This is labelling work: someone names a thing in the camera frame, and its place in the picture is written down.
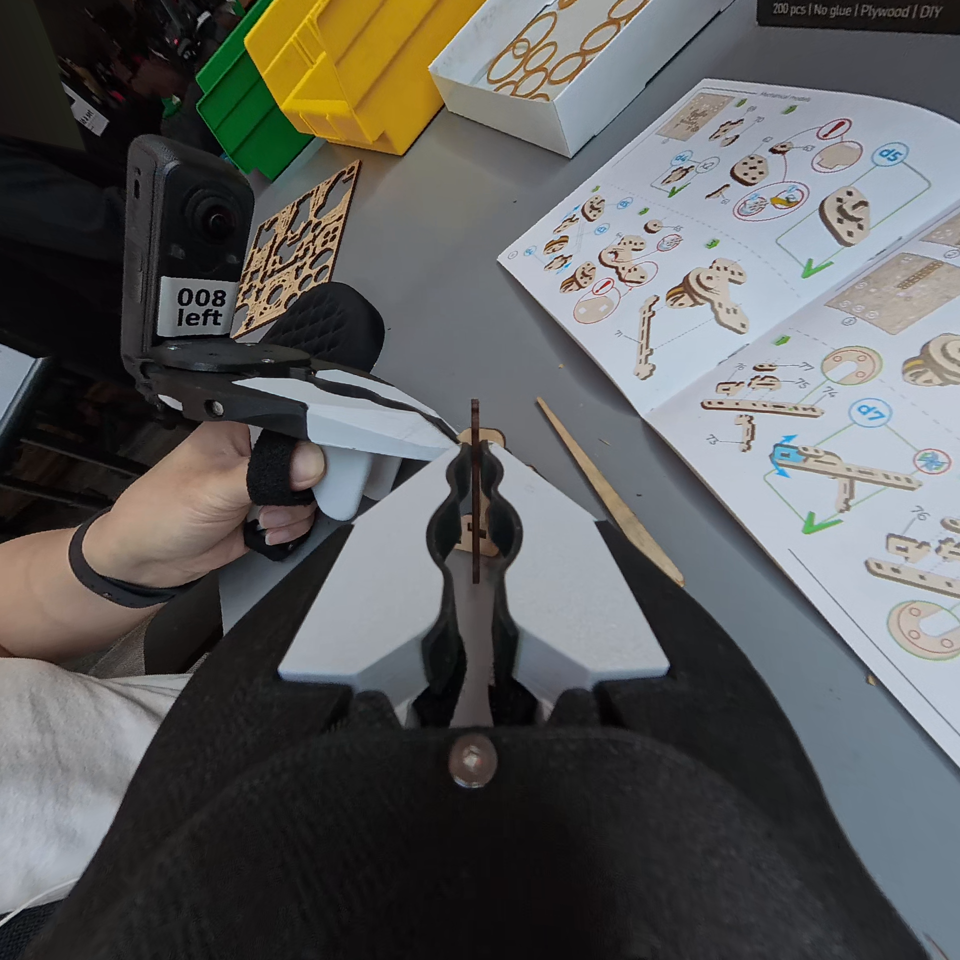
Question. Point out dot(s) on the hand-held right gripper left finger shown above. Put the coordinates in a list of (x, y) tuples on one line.
[(360, 600)]

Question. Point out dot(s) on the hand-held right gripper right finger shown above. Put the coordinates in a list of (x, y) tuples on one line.
[(577, 600)]

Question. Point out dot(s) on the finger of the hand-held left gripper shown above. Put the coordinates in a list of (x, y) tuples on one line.
[(352, 377), (360, 431)]

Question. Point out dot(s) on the wooden part with wheel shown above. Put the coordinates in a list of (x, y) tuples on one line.
[(491, 439)]

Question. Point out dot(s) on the person's left hand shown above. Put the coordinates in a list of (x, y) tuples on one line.
[(172, 510)]

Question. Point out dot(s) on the tapered wooden stick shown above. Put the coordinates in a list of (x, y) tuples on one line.
[(592, 469)]

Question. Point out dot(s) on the laser-cut plywood offcut sheet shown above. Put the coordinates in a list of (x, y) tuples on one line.
[(345, 187)]

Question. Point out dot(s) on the black wristband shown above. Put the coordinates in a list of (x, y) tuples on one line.
[(77, 559)]

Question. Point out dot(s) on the green plastic bin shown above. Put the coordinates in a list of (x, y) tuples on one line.
[(240, 112)]

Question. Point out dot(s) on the yellow plastic bin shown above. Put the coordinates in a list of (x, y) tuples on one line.
[(352, 75)]

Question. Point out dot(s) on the white cardboard box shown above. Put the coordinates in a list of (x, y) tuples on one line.
[(525, 112)]

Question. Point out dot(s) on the person's white shirt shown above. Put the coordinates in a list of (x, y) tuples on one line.
[(60, 750)]

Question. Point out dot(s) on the open assembly instruction booklet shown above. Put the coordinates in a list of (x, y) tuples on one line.
[(787, 247)]

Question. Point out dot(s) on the black printed box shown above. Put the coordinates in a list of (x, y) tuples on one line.
[(825, 11)]

